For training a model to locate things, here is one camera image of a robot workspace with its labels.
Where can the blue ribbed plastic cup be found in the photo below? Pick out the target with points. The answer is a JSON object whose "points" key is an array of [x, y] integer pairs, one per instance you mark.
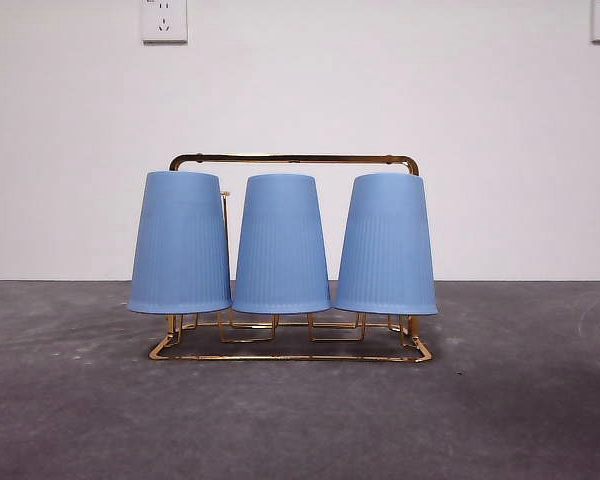
{"points": [[280, 250], [385, 250], [180, 250]]}

